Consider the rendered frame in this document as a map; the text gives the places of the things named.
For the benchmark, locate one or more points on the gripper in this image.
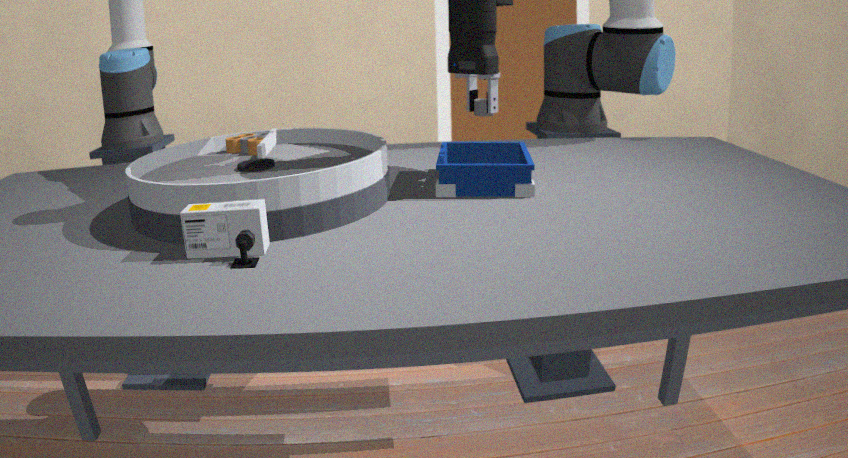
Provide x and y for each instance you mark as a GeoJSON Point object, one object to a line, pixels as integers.
{"type": "Point", "coordinates": [474, 31]}

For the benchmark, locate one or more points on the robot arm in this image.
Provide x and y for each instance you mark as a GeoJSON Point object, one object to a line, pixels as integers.
{"type": "Point", "coordinates": [616, 64]}
{"type": "Point", "coordinates": [129, 90]}

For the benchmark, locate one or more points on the blue crate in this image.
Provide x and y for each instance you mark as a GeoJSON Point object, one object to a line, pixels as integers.
{"type": "Point", "coordinates": [484, 177]}

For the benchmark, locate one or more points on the white corner guide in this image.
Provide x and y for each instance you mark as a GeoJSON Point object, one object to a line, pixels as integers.
{"type": "Point", "coordinates": [524, 190]}
{"type": "Point", "coordinates": [446, 190]}

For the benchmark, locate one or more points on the grey turntable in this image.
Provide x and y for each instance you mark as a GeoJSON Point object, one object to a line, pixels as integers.
{"type": "Point", "coordinates": [318, 177]}

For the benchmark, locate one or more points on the brown door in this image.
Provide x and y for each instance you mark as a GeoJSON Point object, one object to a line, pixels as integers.
{"type": "Point", "coordinates": [523, 77]}

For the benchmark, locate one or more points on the grey table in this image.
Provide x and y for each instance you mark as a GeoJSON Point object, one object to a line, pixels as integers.
{"type": "Point", "coordinates": [464, 276]}

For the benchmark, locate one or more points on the white control box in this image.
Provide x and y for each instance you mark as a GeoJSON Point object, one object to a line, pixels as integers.
{"type": "Point", "coordinates": [212, 230]}

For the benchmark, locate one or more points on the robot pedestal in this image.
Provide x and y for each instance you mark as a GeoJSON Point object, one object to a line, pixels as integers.
{"type": "Point", "coordinates": [166, 381]}
{"type": "Point", "coordinates": [563, 375]}

